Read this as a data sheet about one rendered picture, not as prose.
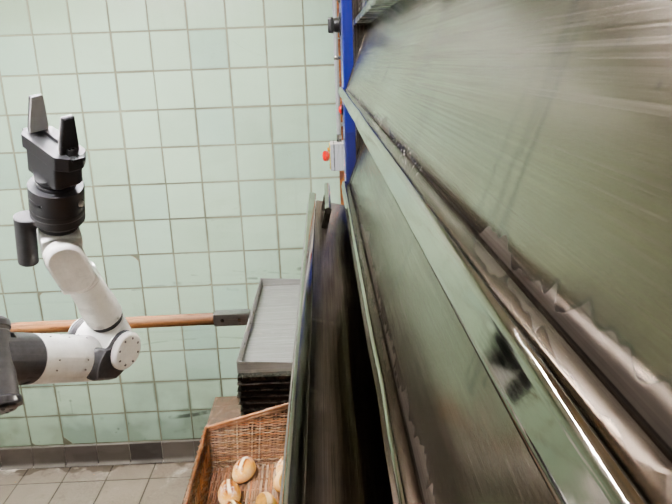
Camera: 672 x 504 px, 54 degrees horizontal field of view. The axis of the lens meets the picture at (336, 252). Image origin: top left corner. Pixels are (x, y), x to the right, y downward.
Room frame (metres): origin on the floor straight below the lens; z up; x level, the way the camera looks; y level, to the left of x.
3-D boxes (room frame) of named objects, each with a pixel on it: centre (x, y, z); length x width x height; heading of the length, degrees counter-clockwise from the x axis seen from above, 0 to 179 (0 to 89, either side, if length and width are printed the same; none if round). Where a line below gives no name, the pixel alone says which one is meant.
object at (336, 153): (2.46, -0.03, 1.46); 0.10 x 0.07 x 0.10; 1
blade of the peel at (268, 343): (1.54, 0.04, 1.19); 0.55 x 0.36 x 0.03; 0
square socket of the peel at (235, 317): (1.53, 0.27, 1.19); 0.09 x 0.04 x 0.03; 90
